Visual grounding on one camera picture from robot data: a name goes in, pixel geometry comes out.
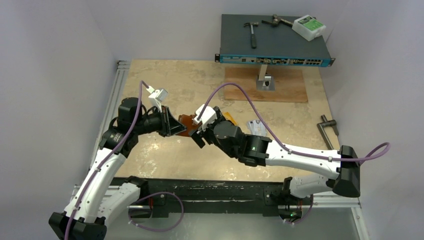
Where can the brown leather card holder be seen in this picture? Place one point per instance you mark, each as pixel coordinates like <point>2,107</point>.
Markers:
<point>187,121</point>

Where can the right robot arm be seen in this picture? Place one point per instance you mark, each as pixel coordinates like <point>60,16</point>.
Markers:
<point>328,172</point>

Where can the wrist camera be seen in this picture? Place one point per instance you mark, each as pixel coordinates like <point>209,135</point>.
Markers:
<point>208,117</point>
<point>157,96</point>

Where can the silver metal stand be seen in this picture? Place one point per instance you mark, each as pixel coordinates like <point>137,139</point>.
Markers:
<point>264,81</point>

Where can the aluminium frame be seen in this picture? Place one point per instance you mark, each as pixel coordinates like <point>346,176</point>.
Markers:
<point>109,109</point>

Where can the blue network switch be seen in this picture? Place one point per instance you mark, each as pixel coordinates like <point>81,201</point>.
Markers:
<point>277,46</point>

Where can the brown wooden board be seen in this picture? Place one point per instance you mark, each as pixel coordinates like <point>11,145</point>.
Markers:
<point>287,85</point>

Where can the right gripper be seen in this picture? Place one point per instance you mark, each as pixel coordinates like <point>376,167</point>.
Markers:
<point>203,133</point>

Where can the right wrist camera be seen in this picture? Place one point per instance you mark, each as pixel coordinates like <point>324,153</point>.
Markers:
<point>208,117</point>

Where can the hammer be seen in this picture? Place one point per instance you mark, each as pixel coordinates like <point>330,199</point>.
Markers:
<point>253,40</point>

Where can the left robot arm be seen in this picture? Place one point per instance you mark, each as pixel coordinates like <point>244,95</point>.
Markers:
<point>121,137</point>

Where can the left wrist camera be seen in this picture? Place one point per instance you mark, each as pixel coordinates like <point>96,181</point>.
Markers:
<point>157,96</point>

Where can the orange card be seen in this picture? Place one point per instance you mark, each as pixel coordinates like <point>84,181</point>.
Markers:
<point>229,117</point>

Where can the white green box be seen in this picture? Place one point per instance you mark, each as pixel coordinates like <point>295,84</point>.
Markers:
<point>308,27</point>

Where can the black metal tool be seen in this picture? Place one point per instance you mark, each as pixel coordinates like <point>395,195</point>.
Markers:
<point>277,20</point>

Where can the silver white cards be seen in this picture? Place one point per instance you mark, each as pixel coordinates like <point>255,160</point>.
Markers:
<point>256,127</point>

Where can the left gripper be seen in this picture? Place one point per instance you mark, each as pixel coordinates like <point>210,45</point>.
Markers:
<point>169,125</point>

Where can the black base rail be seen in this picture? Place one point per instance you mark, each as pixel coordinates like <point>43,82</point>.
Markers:
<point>269,199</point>

